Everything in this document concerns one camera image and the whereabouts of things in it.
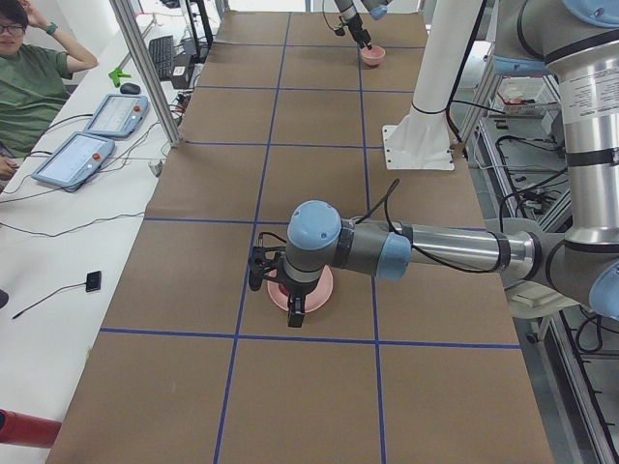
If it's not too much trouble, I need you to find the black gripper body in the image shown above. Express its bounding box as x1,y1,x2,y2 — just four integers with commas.
279,269,322,298
340,14,361,33

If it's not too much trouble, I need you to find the pink bowl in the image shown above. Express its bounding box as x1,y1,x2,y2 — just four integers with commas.
361,45,386,67

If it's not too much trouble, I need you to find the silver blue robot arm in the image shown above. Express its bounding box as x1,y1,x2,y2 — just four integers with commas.
277,1,618,328
333,0,390,50

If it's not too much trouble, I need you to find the pink plate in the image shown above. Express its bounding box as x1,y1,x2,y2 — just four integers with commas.
267,266,334,313

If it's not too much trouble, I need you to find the black keyboard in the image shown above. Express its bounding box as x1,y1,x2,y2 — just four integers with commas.
148,35,175,80

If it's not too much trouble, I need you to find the small black device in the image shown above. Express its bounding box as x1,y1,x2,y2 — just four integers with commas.
85,271,103,293

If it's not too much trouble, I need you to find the black computer mouse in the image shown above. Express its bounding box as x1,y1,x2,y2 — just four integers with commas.
119,82,141,95

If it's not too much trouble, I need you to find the green clamp tool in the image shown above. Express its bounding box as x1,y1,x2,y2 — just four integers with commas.
108,68,131,88

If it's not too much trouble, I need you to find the far blue teach pendant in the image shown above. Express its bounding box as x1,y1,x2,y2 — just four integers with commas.
84,94,149,138

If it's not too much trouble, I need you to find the blue teach pendant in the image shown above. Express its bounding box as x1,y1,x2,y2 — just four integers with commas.
31,132,115,191
84,94,149,138

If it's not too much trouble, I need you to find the near blue teach pendant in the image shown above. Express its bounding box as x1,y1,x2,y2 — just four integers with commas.
31,132,115,191

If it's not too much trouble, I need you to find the red bottle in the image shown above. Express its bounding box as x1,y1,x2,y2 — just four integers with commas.
1,410,62,449

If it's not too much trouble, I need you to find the person in green shirt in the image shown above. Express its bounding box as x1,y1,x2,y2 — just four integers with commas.
1,1,98,182

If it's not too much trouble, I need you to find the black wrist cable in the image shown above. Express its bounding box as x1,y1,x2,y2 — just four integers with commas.
355,178,499,275
321,0,346,36

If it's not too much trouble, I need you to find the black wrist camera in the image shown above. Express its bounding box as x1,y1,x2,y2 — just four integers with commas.
248,246,284,292

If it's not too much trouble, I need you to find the white pedestal column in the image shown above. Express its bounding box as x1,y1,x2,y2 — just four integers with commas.
383,0,486,171

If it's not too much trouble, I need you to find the aluminium frame post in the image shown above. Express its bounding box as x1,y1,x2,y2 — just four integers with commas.
109,0,181,148

